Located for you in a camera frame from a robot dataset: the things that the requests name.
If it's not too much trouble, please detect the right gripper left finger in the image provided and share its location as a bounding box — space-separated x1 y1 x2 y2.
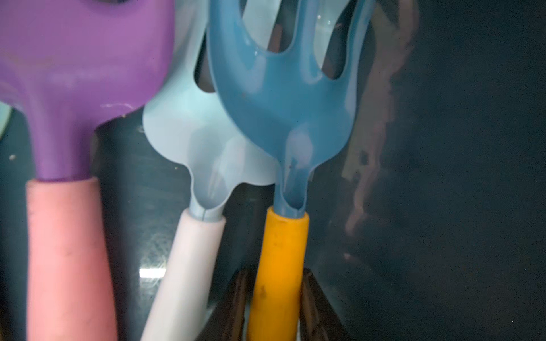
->
196 268 250 341

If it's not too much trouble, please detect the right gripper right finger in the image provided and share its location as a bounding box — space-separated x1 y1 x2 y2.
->
299 268 353 341

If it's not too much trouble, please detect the teal rake yellow handle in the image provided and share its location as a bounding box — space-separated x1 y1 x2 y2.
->
207 1 375 340

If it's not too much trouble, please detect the dark teal storage box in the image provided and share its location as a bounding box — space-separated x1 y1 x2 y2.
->
1 1 545 340

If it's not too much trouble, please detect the pale blue fork white handle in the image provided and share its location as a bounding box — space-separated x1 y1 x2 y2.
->
142 1 275 340

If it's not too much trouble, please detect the purple rake pink handle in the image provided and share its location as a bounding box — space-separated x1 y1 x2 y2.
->
1 1 175 340

